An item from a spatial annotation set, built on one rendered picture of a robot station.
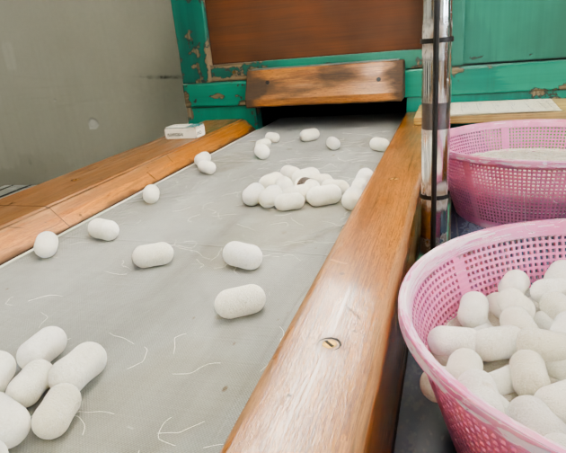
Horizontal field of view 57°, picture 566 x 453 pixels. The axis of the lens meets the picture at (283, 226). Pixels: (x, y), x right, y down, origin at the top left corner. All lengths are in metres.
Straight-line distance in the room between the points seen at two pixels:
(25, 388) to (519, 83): 0.90
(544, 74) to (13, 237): 0.85
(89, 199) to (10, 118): 1.83
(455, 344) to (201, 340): 0.15
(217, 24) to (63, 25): 1.18
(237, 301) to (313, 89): 0.70
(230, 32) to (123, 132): 1.11
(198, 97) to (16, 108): 1.38
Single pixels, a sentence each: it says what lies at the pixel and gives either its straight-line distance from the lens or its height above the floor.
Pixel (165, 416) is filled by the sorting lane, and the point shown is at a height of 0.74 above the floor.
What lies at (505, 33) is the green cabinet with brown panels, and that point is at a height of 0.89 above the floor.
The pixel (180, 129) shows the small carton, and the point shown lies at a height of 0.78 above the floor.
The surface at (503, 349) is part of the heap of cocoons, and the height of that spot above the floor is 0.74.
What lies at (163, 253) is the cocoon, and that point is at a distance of 0.44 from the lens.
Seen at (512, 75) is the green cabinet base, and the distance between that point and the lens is 1.02.
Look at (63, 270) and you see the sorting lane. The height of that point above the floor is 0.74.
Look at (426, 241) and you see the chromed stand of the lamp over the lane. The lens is 0.49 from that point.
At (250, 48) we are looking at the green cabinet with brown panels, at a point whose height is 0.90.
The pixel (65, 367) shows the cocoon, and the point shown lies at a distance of 0.30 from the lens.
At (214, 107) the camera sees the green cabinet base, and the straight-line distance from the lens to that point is 1.13.
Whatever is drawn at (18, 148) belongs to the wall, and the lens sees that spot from 2.47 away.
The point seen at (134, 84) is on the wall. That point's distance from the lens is 2.08.
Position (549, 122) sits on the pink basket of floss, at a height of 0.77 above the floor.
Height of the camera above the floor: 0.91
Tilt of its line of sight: 20 degrees down
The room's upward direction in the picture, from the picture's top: 5 degrees counter-clockwise
